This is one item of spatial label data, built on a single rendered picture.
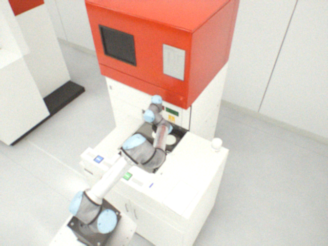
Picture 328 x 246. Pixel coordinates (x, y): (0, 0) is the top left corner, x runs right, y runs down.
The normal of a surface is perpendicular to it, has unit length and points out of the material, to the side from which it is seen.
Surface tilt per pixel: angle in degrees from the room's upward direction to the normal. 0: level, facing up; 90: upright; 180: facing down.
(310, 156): 0
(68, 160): 0
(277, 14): 90
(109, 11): 90
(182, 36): 90
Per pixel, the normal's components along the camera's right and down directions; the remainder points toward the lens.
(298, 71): -0.54, 0.62
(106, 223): 0.71, -0.20
